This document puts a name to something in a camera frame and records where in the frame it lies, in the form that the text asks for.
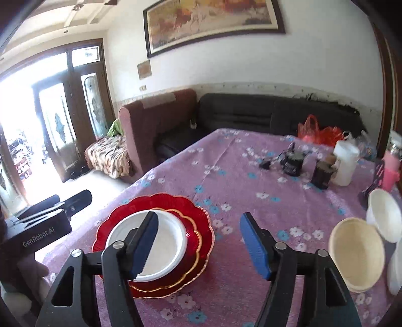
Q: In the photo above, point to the red plastic bag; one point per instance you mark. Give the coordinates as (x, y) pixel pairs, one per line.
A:
(317, 133)

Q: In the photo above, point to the brown patterned blanket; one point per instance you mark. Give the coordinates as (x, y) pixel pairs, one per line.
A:
(106, 155)

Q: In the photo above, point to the pink water bottle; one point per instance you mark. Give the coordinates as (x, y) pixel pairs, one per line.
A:
(392, 166)

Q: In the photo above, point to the clear plastic bag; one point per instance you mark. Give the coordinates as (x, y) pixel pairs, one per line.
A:
(366, 144)

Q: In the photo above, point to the white plastic jar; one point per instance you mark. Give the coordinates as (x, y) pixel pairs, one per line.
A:
(345, 163)

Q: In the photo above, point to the cream bowl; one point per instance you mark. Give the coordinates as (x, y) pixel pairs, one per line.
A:
(355, 251)

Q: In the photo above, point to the framed horse painting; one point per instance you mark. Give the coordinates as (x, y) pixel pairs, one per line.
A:
(207, 22)

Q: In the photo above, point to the black power plug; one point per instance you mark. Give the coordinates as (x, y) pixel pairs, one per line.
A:
(265, 165)

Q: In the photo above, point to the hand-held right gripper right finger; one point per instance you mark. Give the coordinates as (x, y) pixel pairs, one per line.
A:
(256, 248)

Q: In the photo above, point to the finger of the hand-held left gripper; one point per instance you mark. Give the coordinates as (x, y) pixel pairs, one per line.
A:
(78, 202)
(40, 206)

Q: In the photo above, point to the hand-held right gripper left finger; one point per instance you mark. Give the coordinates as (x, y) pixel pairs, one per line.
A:
(146, 242)

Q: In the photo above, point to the person's left hand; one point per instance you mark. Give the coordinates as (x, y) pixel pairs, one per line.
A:
(33, 270)

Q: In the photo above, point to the grey phone stand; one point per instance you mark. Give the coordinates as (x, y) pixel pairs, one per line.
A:
(377, 179)

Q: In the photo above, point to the brown armchair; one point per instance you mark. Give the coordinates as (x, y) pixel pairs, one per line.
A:
(150, 132)

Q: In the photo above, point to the black cylinder with brown cap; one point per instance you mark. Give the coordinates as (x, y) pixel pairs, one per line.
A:
(323, 176)

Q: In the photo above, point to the small wall plaque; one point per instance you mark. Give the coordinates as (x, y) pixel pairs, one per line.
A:
(144, 69)

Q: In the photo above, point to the large red scalloped plate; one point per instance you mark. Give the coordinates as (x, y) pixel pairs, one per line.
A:
(125, 204)

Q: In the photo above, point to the white bowl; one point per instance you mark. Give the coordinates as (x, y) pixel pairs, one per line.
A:
(384, 213)
(396, 270)

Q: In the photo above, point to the white plate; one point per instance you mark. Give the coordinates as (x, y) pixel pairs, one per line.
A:
(166, 245)

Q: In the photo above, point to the purple floral tablecloth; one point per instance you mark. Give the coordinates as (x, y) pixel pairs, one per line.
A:
(238, 188)

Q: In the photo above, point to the black sofa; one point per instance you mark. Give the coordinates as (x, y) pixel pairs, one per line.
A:
(238, 110)

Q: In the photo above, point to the green cloth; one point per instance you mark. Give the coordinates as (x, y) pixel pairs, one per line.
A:
(115, 127)

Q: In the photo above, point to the small red gold-rimmed plate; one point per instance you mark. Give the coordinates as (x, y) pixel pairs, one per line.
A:
(192, 251)

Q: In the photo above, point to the wooden glass door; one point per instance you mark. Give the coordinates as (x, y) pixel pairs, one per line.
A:
(78, 125)

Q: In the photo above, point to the black cylinder with label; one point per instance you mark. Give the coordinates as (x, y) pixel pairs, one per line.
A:
(292, 163)

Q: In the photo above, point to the wooden window frame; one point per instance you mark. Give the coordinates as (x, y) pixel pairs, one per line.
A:
(384, 94)

